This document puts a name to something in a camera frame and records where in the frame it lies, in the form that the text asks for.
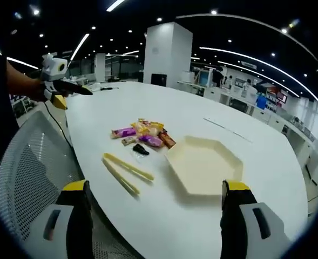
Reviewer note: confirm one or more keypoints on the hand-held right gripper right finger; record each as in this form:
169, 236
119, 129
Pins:
239, 221

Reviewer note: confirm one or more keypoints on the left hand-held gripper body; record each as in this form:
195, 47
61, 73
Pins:
53, 68

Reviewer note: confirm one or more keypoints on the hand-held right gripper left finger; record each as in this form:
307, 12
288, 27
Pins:
75, 215

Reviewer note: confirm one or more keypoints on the cream hexagonal container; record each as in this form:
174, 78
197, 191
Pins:
205, 165

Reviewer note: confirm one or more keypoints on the cream food tongs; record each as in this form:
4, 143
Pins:
126, 172

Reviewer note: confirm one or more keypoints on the purple food packet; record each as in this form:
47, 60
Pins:
123, 132
151, 140

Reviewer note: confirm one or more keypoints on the small brown food packet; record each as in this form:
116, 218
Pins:
129, 140

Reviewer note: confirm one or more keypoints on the yellow food packet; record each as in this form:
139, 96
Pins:
148, 126

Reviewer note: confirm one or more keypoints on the black food packet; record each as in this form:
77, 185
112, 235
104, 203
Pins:
140, 149

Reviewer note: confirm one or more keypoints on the red orange food packet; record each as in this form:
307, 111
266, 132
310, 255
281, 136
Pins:
167, 138

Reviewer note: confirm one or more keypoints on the white mesh chair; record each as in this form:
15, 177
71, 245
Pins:
37, 162

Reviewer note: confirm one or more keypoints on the black box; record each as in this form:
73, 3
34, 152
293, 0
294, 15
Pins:
158, 80

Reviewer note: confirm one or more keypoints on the white pillar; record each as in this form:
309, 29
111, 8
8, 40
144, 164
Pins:
167, 54

